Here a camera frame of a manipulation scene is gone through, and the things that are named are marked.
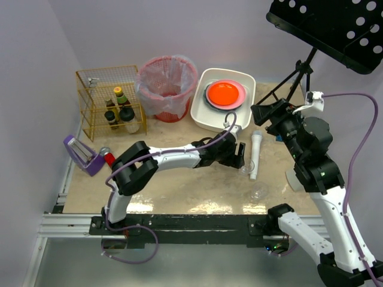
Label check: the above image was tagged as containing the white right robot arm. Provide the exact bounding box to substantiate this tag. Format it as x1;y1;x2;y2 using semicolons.
251;91;382;286

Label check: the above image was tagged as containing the teal ornate plate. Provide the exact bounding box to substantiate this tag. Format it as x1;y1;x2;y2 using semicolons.
203;84;227;113

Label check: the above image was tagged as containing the pink plate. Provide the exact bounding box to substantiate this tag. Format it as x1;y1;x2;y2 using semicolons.
208;80;246;111

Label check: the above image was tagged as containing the orange plate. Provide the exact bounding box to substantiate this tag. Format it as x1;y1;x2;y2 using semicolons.
206;82;239;106

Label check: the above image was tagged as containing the clear plastic bin liner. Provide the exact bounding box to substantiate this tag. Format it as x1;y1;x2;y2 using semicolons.
133;54;199;118

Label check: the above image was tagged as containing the dark spice jar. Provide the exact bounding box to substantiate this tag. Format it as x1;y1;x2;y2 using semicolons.
104;111;119;130

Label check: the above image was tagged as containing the clear glass cup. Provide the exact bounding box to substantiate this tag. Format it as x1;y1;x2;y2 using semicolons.
238;160;254;176

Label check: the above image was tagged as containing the white microphone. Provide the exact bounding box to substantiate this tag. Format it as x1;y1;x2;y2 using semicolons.
250;130;263;181

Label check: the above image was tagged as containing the clear black-lidded shaker jar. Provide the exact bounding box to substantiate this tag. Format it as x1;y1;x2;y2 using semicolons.
119;106;140;133

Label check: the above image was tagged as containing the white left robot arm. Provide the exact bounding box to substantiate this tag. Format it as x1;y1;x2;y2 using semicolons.
103;124;245;224

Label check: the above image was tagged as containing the red glitter microphone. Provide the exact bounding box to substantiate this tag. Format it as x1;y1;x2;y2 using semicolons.
99;146;115;169

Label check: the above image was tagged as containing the clear glass bowl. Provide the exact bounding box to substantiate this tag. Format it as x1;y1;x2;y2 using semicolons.
251;182;269;200

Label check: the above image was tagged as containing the red mesh waste basket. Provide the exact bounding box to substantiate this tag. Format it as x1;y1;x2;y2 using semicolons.
136;56;198;123

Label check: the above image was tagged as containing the brown-lidded seasoning bottle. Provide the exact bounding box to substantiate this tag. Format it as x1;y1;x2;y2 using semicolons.
105;98;118;112

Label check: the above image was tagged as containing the white rectangular basin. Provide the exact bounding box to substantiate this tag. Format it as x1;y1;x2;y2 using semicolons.
190;68;257;132

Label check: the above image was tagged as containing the black music stand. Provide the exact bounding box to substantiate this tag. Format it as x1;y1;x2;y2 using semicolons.
266;0;382;99

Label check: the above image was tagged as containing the gold wire rack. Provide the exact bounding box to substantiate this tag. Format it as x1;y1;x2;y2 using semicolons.
75;65;147;141

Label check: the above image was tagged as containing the green yellow-capped sauce bottle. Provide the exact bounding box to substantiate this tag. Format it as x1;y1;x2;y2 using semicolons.
113;86;131;109

